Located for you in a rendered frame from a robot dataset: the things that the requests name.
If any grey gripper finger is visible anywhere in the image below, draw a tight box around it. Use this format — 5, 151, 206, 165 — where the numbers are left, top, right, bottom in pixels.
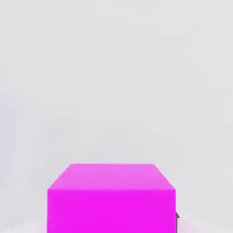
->
175, 211, 193, 233

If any small magenta cube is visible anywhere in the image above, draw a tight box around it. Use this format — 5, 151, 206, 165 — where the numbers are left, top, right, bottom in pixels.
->
47, 163, 177, 233

